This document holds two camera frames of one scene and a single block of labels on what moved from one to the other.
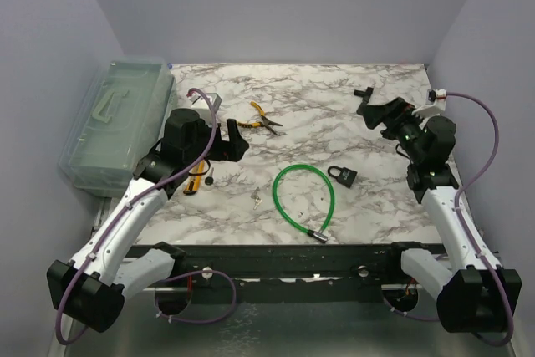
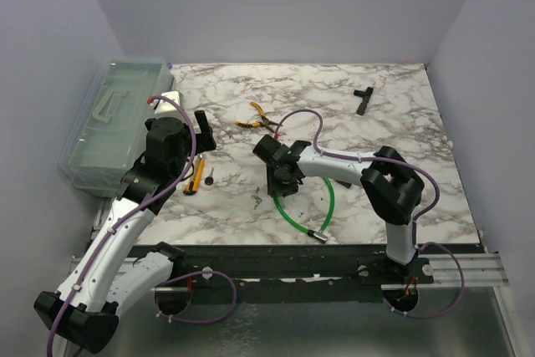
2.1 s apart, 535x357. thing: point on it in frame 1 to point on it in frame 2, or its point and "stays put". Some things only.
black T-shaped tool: (365, 94) stays put
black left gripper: (233, 150) to (204, 141)
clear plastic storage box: (128, 109) stays put
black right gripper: (395, 114) to (273, 187)
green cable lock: (321, 236) stays put
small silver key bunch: (256, 196) stays put
